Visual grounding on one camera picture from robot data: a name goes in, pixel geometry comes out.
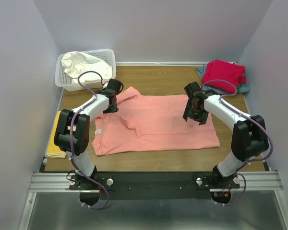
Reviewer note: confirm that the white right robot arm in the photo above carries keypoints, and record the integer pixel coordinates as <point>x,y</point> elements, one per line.
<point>249,136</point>

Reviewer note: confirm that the folded yellow towel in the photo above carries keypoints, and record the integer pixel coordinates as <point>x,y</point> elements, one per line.
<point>54,151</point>

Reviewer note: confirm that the folded blue t shirt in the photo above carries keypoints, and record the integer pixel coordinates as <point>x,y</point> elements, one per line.
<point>201,70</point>

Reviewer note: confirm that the white cloth in basket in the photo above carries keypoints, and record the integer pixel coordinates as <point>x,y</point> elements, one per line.
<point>76,63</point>

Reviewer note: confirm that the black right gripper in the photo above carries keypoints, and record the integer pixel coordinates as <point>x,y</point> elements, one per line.
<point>201,118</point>

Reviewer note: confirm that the aluminium frame rail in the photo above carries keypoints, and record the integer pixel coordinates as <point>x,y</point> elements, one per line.
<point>251,181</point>

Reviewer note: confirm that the pink t shirt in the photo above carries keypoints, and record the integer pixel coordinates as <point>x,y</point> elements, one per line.
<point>150,123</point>

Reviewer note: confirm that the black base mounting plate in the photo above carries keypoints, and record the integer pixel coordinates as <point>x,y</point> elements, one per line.
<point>151,185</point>

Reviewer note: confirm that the folded red t shirt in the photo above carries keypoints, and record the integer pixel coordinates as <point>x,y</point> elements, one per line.
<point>224,76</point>

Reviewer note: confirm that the white plastic basket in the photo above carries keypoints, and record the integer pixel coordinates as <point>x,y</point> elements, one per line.
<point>89,80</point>

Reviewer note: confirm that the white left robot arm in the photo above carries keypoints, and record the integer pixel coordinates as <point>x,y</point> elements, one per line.
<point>73,127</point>

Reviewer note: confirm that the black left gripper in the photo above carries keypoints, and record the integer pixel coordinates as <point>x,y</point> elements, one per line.
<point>114,109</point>

